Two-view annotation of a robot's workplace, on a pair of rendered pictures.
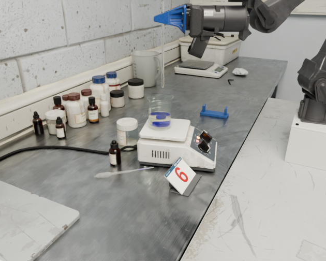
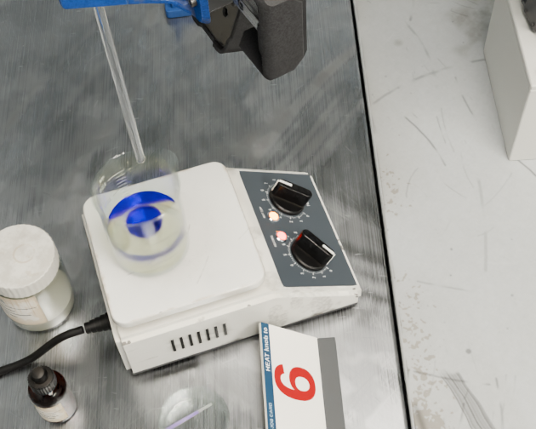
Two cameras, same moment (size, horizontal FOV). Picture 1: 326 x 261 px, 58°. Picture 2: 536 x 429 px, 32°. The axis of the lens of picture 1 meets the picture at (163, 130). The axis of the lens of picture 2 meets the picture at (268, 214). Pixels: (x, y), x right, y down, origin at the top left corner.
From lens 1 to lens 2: 0.46 m
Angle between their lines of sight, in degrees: 37
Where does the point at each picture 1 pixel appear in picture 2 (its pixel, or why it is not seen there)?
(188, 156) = (283, 309)
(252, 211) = (519, 411)
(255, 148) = (414, 134)
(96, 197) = not seen: outside the picture
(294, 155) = not seen: outside the picture
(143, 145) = (140, 343)
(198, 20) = (294, 31)
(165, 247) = not seen: outside the picture
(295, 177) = not seen: outside the picture
